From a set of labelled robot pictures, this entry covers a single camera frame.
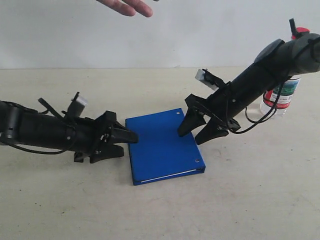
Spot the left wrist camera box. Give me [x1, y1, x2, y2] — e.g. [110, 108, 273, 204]
[67, 91, 88, 117]

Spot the person's bare hand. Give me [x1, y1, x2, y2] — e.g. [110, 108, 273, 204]
[97, 0, 154, 18]

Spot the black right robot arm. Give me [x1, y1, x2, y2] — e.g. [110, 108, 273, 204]
[177, 32, 320, 145]

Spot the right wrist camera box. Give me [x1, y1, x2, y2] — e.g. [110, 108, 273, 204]
[195, 68, 225, 92]

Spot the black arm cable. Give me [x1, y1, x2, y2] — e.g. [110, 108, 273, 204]
[189, 18, 318, 135]
[0, 97, 76, 155]

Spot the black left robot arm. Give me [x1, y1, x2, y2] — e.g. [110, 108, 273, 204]
[0, 98, 139, 164]

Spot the clear plastic water bottle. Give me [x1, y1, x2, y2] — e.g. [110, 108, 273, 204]
[259, 26, 311, 117]

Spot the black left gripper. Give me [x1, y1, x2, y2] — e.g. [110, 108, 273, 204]
[73, 111, 139, 164]

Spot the blue binder notebook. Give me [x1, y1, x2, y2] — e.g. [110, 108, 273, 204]
[125, 108, 206, 186]

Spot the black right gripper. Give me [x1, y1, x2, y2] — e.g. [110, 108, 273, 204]
[177, 82, 240, 145]

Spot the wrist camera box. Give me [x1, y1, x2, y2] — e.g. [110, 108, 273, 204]
[67, 91, 88, 117]
[195, 68, 225, 92]

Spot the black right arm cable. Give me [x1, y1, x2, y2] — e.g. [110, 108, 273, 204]
[189, 18, 318, 135]

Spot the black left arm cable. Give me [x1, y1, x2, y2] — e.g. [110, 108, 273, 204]
[0, 97, 76, 155]

